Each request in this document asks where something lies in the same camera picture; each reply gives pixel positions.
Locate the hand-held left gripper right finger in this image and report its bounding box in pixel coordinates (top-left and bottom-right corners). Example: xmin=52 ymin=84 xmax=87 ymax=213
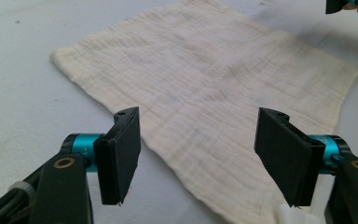
xmin=254 ymin=107 xmax=352 ymax=208

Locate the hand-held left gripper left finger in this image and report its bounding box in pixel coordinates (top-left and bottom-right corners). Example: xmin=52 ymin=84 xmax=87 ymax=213
xmin=61 ymin=106 xmax=142 ymax=206

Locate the cream muslin cloth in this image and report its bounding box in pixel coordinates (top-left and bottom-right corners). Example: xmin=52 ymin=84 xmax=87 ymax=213
xmin=49 ymin=0 xmax=358 ymax=224

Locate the white foam mat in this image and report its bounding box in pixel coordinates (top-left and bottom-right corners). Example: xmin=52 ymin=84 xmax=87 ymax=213
xmin=0 ymin=0 xmax=358 ymax=224

